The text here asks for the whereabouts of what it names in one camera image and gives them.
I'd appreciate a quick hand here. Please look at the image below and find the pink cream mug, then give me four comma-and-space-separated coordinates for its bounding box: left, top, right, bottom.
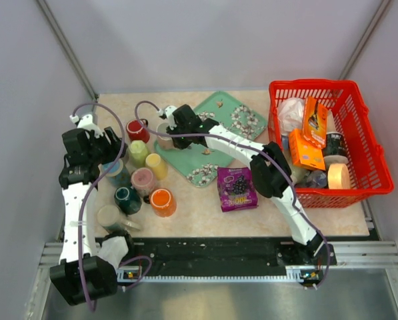
156, 122, 175, 150

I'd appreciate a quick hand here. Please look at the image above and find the pink floral mug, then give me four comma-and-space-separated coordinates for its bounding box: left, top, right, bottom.
131, 167, 159, 197

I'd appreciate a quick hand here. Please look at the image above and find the orange mug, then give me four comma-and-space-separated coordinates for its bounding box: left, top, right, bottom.
149, 188, 177, 217

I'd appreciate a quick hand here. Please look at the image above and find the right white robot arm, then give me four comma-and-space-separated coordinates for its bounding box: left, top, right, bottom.
159, 105, 331, 264

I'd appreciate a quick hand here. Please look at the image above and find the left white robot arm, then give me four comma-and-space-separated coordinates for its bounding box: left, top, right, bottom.
50, 127, 137, 307

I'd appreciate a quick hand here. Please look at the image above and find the blue teal mug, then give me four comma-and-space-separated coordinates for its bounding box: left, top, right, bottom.
106, 159, 131, 188

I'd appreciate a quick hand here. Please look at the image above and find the light green mug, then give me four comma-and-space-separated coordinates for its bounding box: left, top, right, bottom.
129, 140, 150, 168

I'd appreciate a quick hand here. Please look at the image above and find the red mug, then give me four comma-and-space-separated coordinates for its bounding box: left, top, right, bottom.
125, 119, 150, 143

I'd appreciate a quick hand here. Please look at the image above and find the yellow mug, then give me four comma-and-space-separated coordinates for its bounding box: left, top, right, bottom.
145, 153, 168, 181

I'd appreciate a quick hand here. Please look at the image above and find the dark teal mug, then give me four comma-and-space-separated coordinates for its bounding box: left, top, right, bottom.
114, 187, 142, 215

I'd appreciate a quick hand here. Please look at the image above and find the cream green mug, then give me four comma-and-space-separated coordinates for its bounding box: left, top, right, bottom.
97, 205, 142, 232

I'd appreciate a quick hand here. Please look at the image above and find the green floral tray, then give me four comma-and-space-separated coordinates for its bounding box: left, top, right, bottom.
155, 91, 267, 187

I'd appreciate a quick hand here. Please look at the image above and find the purple snack bag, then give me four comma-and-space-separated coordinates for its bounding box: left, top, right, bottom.
217, 167, 258, 212

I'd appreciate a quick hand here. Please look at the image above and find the white plastic bag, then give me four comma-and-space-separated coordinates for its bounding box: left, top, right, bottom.
277, 97, 305, 135

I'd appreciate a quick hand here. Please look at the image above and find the small orange box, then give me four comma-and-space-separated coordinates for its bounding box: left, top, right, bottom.
289, 129, 325, 171

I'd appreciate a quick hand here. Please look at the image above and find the tall orange box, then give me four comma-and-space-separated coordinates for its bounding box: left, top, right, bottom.
302, 97, 328, 149

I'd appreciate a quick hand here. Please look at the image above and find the black label cup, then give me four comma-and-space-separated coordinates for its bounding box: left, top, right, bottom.
322, 132, 348, 169

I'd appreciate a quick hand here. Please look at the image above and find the tape roll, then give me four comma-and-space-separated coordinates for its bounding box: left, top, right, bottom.
327, 163, 351, 189

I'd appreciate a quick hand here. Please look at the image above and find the red plastic basket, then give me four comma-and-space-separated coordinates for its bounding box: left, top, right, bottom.
268, 79, 394, 208

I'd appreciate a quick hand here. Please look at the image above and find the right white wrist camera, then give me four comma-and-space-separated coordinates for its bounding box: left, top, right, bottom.
158, 105, 177, 129

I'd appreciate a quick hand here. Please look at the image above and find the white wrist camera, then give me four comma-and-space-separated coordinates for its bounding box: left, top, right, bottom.
158, 105, 177, 129
69, 113, 104, 139

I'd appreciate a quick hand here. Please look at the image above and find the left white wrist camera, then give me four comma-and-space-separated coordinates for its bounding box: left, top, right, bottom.
69, 113, 104, 139

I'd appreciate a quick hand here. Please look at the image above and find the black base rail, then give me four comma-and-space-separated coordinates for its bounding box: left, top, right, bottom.
123, 237, 337, 277

